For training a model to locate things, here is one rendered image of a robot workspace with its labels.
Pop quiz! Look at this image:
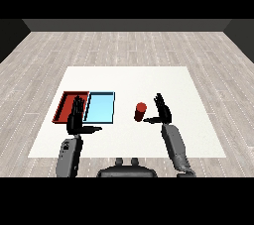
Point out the dark grey robot body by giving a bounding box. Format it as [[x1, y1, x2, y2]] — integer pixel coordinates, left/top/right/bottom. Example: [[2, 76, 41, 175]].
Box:
[[96, 158, 159, 178]]

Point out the light blue shallow open box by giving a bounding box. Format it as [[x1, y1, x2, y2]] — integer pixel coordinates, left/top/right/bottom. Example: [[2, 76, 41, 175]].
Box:
[[82, 91, 116, 125]]

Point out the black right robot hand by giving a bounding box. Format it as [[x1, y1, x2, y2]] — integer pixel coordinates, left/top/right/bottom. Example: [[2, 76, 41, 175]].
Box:
[[142, 92, 173, 125]]

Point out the red can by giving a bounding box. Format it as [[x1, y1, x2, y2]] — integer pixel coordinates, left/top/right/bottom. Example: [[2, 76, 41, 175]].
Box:
[[133, 102, 148, 123]]

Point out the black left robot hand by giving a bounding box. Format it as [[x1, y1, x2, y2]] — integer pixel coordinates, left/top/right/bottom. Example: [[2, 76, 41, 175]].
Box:
[[65, 95, 103, 137]]

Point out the red shallow open box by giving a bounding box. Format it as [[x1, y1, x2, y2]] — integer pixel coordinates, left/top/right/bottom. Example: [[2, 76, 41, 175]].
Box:
[[52, 90, 90, 125]]

